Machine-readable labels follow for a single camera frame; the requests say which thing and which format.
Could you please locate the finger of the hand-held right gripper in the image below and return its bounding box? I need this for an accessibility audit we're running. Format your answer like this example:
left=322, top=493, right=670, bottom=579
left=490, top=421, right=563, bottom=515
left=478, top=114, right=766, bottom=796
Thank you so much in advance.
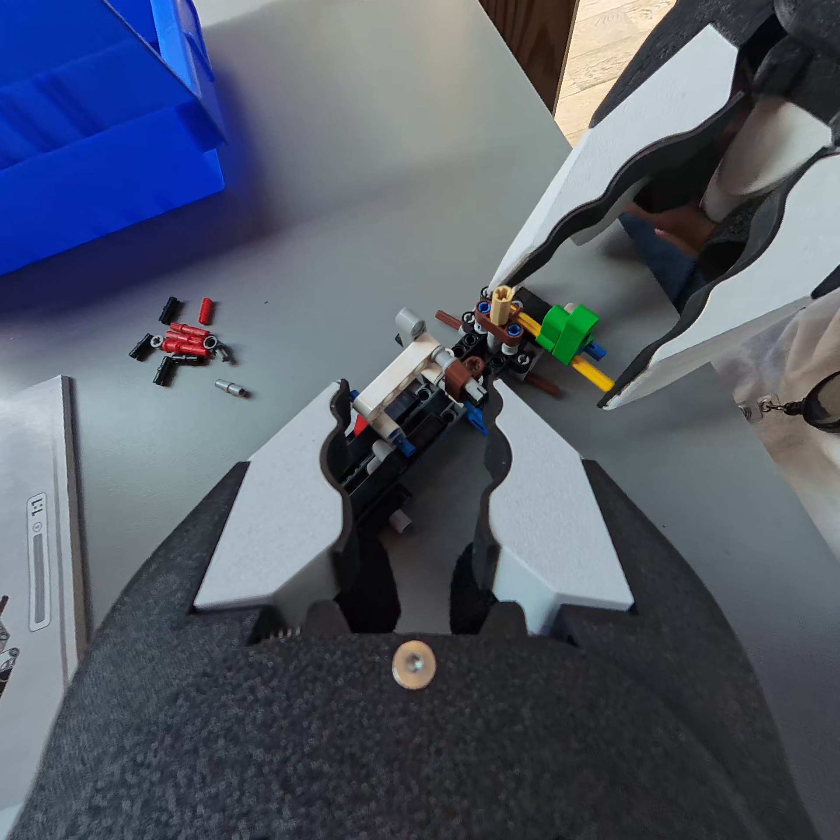
left=489, top=25, right=749, bottom=293
left=597, top=146, right=840, bottom=411

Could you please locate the black lanyard clip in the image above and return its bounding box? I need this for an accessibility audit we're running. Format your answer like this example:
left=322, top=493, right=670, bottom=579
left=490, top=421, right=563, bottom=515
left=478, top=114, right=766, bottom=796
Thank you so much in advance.
left=738, top=381, right=840, bottom=434

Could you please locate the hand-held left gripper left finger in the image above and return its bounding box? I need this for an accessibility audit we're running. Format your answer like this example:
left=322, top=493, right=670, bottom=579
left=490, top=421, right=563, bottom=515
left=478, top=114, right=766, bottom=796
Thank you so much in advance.
left=193, top=379, right=361, bottom=614

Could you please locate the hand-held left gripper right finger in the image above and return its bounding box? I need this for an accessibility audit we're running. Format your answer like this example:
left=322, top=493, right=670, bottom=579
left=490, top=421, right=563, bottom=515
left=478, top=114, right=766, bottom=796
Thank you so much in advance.
left=471, top=379, right=635, bottom=636

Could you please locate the person's right hand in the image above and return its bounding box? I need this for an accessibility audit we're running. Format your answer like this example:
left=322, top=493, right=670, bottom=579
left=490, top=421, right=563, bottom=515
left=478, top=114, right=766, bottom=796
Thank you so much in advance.
left=623, top=200, right=716, bottom=257

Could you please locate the brown wooden panel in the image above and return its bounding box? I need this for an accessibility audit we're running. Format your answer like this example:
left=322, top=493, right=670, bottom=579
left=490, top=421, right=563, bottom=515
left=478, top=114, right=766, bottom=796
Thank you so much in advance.
left=479, top=0, right=580, bottom=118

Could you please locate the lego truck chassis assembly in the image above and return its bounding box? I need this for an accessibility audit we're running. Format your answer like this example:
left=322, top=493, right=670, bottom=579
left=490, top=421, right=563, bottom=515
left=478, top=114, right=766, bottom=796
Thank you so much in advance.
left=341, top=283, right=565, bottom=532

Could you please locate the person's white shirt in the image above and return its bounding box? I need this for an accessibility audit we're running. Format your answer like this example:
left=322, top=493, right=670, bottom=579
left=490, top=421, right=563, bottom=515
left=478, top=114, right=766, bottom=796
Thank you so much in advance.
left=712, top=289, right=840, bottom=500

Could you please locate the blue plastic bin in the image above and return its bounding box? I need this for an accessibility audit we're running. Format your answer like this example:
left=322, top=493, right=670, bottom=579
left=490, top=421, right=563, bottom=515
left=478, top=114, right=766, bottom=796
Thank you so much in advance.
left=0, top=0, right=229, bottom=277

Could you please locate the green lego piece yellow axle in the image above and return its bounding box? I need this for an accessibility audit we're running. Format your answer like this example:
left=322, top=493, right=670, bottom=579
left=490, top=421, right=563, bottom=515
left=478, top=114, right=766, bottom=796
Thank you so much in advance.
left=508, top=303, right=616, bottom=393

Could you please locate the cluster of red black pins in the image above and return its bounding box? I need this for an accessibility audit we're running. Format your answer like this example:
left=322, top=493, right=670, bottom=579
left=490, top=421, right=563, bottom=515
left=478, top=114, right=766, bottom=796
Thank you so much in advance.
left=129, top=297, right=234, bottom=387

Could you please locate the lego instruction booklet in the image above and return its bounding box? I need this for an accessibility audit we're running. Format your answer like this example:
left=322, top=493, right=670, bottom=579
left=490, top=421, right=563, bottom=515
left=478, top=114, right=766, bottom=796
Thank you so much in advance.
left=0, top=375, right=89, bottom=723

